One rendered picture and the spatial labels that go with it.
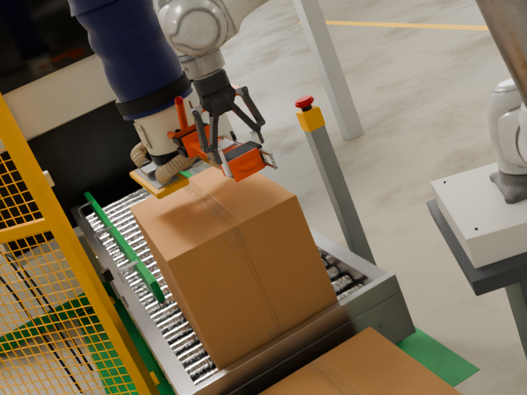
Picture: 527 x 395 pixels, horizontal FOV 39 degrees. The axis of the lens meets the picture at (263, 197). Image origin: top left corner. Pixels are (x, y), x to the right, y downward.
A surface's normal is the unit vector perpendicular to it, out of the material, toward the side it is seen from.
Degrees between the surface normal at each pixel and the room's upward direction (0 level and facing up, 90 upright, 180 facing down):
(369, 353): 0
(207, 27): 90
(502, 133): 83
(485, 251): 90
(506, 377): 0
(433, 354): 0
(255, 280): 90
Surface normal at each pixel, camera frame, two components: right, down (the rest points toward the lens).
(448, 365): -0.36, -0.86
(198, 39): 0.08, 0.29
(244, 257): 0.33, 0.23
